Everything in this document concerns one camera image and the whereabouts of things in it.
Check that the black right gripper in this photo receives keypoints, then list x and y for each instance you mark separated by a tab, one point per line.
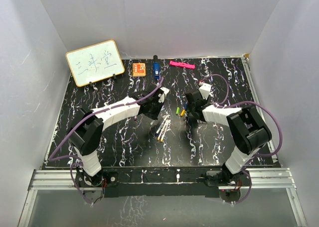
205	100

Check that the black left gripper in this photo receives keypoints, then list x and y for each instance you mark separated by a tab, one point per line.
155	116

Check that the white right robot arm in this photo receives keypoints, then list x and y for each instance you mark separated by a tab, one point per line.
249	131

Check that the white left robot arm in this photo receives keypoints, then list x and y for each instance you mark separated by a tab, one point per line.
86	138

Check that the blue tipped white pen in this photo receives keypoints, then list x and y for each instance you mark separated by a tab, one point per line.
161	125

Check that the yellow tipped white pen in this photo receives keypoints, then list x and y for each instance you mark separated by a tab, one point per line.
162	129

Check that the orange tipped white pen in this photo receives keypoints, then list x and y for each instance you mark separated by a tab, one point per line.
162	137

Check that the pink plastic clip bar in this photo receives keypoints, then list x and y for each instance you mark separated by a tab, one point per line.
182	65

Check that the orange small notebook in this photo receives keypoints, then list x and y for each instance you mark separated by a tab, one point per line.
139	70

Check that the blue stapler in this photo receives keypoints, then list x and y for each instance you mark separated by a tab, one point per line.
156	67

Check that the small whiteboard with writing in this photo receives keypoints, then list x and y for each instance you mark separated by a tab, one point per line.
95	63

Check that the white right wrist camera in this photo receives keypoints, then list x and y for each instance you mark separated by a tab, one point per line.
204	90

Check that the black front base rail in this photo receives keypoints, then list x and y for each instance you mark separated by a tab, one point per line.
162	181

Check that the aluminium frame rail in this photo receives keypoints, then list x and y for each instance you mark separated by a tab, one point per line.
43	180

